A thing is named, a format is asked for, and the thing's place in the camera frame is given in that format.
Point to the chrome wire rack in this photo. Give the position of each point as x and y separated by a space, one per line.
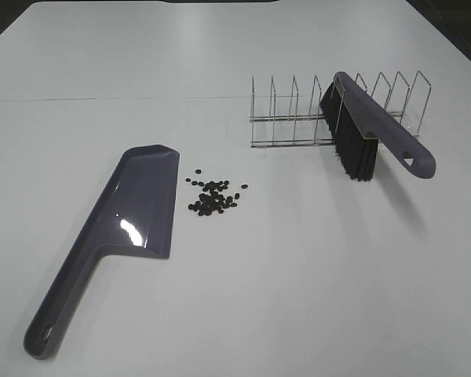
296 119

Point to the purple plastic dustpan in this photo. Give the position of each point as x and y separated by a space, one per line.
133 216

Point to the purple brush black bristles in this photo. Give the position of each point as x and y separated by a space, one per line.
358 124

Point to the pile of coffee beans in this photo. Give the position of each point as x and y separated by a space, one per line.
213 197

